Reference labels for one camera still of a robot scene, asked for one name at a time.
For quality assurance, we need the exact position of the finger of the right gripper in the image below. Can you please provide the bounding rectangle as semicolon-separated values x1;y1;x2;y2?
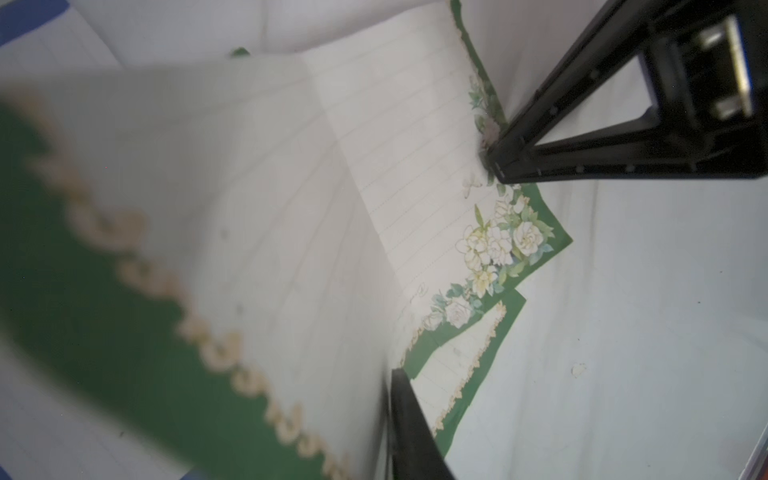
484;1;767;184

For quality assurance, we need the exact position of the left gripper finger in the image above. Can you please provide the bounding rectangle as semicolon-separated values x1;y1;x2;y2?
389;368;455;480

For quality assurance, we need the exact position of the green floral letter paper top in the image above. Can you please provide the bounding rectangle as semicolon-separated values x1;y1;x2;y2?
1;1;570;479

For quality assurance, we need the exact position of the green floral letter paper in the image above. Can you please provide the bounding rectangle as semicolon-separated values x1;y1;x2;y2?
1;1;570;479
403;289;526;456

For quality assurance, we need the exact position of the green floral letter paper lower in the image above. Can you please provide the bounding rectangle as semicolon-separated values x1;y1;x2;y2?
403;289;526;456

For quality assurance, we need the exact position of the blue floral letter paper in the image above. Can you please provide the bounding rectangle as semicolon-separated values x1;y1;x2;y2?
1;0;120;82

